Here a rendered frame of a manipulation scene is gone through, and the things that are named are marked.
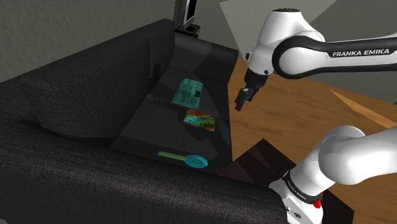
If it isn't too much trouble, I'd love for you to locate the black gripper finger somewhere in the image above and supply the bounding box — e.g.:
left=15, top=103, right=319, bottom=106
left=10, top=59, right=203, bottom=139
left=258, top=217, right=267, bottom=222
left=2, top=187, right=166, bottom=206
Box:
left=234, top=88, right=258, bottom=112

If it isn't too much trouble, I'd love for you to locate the black floor stand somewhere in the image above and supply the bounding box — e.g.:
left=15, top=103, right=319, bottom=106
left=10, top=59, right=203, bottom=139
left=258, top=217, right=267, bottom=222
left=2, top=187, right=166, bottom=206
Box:
left=172, top=0, right=201, bottom=39

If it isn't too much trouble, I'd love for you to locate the teal printed book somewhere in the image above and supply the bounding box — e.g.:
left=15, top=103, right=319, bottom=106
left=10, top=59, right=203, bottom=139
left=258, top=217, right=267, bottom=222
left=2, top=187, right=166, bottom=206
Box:
left=171, top=78, right=204, bottom=109

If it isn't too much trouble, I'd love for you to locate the dark grey fabric sofa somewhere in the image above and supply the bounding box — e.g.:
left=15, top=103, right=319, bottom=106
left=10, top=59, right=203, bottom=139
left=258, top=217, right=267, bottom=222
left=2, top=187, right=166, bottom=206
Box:
left=0, top=18, right=289, bottom=224

